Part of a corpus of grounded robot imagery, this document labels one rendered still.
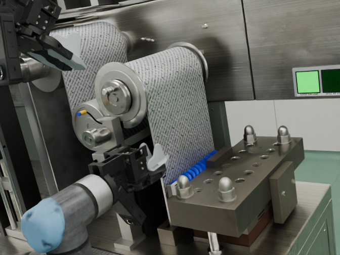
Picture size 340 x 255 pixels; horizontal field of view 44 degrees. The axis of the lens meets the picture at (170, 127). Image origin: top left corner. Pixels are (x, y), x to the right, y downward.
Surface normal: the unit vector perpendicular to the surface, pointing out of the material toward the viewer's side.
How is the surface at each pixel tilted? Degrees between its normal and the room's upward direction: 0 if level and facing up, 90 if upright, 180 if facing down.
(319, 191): 0
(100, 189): 61
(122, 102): 90
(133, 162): 90
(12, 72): 90
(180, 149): 90
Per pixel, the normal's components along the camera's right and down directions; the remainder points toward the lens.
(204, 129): 0.81, 0.01
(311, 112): -0.56, 0.32
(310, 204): -0.18, -0.95
